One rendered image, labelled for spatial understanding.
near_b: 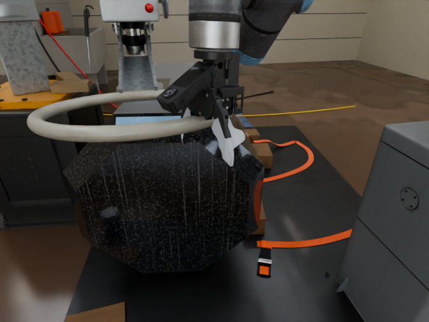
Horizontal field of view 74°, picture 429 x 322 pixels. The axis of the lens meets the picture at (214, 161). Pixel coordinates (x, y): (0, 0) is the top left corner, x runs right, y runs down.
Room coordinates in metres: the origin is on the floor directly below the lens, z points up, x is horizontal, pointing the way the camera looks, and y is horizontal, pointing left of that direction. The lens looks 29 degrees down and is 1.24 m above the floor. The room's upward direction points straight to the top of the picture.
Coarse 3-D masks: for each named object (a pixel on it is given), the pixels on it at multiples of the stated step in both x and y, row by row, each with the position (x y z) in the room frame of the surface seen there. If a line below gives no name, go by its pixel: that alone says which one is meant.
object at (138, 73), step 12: (144, 24) 1.50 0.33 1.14; (120, 36) 1.33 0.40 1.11; (120, 48) 1.21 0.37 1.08; (120, 60) 1.10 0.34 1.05; (132, 60) 1.21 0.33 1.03; (144, 60) 1.22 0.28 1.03; (120, 72) 1.00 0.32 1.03; (132, 72) 1.10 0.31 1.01; (144, 72) 1.11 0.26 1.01; (120, 84) 0.92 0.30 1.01; (132, 84) 1.01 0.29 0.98; (144, 84) 1.02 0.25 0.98; (156, 84) 0.93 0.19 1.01
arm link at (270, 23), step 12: (252, 0) 0.54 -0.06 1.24; (264, 0) 0.55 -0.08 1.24; (276, 0) 0.55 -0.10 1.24; (288, 0) 0.56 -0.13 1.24; (300, 0) 0.56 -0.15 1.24; (312, 0) 0.57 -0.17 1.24; (252, 12) 0.60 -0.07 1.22; (264, 12) 0.58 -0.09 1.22; (276, 12) 0.57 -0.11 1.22; (288, 12) 0.58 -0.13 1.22; (300, 12) 0.59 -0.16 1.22; (264, 24) 0.59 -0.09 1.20; (276, 24) 0.60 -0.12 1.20
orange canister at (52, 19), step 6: (42, 12) 4.08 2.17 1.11; (48, 12) 4.09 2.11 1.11; (54, 12) 4.15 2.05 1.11; (42, 18) 4.09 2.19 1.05; (48, 18) 4.08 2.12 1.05; (54, 18) 4.10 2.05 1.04; (60, 18) 4.34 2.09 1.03; (48, 24) 4.08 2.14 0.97; (54, 24) 4.10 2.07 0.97; (60, 24) 4.26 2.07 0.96; (48, 30) 4.08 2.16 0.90; (54, 30) 4.09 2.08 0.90; (60, 30) 4.20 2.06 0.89
